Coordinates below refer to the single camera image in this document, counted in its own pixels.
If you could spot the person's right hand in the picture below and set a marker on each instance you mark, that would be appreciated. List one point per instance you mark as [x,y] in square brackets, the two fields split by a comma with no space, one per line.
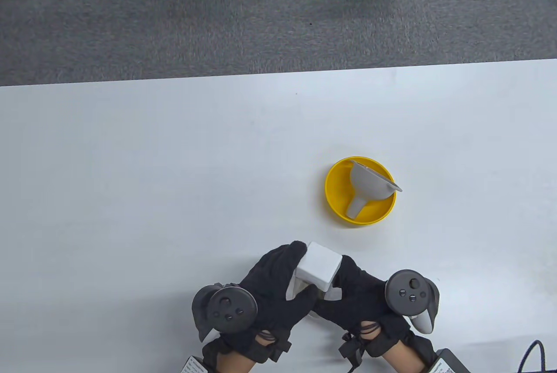
[361,294]

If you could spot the black labelled sensor box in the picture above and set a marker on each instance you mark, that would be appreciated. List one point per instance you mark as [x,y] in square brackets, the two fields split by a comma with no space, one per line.
[448,362]
[193,365]

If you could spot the white square jar lid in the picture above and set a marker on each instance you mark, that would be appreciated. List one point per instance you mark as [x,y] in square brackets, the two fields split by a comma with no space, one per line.
[320,264]

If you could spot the person's right forearm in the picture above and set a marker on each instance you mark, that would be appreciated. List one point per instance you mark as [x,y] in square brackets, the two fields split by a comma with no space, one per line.
[402,360]

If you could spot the grey funnel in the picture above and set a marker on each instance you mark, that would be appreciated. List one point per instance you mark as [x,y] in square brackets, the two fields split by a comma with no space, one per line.
[370,181]

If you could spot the clear square coffee jar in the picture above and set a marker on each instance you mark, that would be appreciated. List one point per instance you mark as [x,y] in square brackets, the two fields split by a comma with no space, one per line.
[296,290]

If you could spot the person's left forearm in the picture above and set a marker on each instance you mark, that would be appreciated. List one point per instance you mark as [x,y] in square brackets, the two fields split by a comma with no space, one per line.
[233,362]

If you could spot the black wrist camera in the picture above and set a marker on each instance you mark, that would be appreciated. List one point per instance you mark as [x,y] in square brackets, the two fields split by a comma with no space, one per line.
[351,349]
[278,349]

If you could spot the yellow bowl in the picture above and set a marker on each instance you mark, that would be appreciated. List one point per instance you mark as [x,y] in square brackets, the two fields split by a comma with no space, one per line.
[337,190]

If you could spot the person's left hand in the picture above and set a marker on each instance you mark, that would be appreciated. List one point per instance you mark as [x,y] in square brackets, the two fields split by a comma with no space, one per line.
[274,277]

